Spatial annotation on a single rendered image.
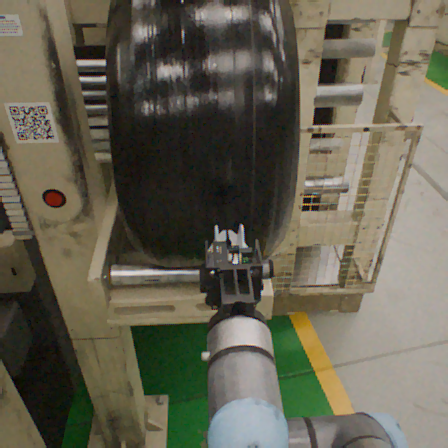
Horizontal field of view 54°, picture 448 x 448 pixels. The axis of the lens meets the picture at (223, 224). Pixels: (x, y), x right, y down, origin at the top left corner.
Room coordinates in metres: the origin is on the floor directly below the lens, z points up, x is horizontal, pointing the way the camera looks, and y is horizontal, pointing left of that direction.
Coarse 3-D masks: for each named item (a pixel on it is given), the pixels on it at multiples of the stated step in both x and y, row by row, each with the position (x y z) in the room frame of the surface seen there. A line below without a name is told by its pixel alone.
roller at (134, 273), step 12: (120, 264) 0.67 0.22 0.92; (132, 264) 0.67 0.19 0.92; (144, 264) 0.67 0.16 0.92; (264, 264) 0.67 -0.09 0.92; (108, 276) 0.65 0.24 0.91; (120, 276) 0.65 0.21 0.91; (132, 276) 0.65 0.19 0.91; (144, 276) 0.65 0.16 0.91; (156, 276) 0.65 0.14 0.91; (168, 276) 0.65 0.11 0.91; (180, 276) 0.65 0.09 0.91; (192, 276) 0.65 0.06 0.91; (264, 276) 0.66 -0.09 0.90
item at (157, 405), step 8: (152, 400) 0.89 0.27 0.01; (160, 400) 0.88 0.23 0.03; (152, 408) 0.86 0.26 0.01; (160, 408) 0.86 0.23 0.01; (96, 416) 0.83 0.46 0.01; (152, 416) 0.83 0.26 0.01; (160, 416) 0.83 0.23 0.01; (96, 424) 0.80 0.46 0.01; (160, 424) 0.80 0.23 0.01; (152, 432) 0.77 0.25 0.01; (160, 432) 0.77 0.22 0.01; (96, 440) 0.74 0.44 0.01; (104, 440) 0.74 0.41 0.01; (152, 440) 0.74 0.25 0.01; (160, 440) 0.74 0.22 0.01
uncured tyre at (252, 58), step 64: (128, 0) 0.70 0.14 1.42; (192, 0) 0.69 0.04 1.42; (256, 0) 0.69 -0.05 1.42; (128, 64) 0.61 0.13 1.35; (192, 64) 0.61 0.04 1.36; (256, 64) 0.61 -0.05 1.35; (128, 128) 0.56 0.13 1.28; (192, 128) 0.56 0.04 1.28; (256, 128) 0.56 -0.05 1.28; (128, 192) 0.55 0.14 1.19; (192, 192) 0.53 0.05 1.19; (256, 192) 0.54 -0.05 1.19; (192, 256) 0.56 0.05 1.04
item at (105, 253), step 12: (108, 204) 0.85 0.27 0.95; (108, 216) 0.80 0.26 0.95; (120, 216) 0.86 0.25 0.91; (108, 228) 0.76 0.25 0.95; (120, 228) 0.84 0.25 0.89; (108, 240) 0.72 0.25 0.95; (120, 240) 0.81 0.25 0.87; (96, 252) 0.68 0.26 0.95; (108, 252) 0.69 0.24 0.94; (96, 264) 0.64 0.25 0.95; (108, 264) 0.66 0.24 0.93; (96, 276) 0.61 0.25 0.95; (96, 288) 0.60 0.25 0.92; (108, 288) 0.63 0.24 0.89; (96, 300) 0.60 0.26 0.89
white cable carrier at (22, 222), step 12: (0, 144) 0.74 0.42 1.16; (0, 156) 0.72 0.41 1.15; (0, 168) 0.72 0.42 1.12; (0, 180) 0.72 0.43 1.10; (12, 180) 0.72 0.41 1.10; (0, 192) 0.72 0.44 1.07; (12, 192) 0.72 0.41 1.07; (12, 204) 0.72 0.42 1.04; (24, 204) 0.76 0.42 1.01; (12, 216) 0.72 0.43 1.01; (24, 216) 0.72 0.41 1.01; (24, 228) 0.72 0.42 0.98
